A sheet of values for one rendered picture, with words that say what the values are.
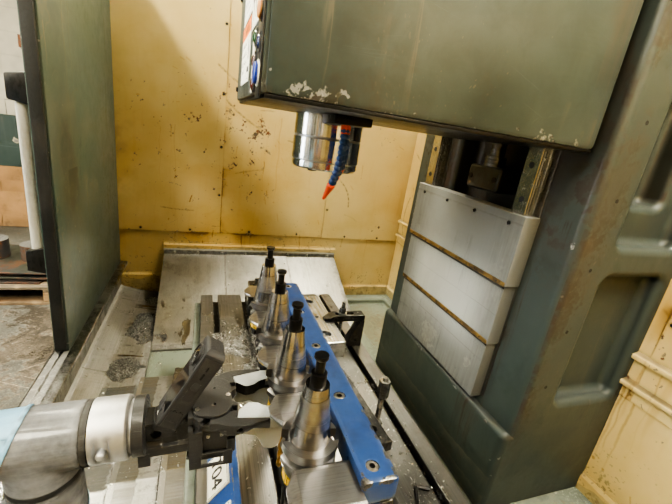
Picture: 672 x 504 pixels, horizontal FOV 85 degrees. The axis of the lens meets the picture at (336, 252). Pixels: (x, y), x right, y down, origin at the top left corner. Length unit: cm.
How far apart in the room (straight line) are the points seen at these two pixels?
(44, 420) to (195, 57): 159
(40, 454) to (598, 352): 119
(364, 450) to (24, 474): 36
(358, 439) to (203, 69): 169
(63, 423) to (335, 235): 173
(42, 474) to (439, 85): 72
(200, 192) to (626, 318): 170
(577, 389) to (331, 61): 105
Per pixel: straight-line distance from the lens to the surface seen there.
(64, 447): 54
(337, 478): 43
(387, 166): 212
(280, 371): 51
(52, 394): 124
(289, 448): 43
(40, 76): 120
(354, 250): 217
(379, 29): 62
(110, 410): 53
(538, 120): 79
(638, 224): 113
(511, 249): 98
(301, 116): 88
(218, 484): 78
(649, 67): 95
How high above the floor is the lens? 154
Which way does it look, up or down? 18 degrees down
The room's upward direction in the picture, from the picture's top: 9 degrees clockwise
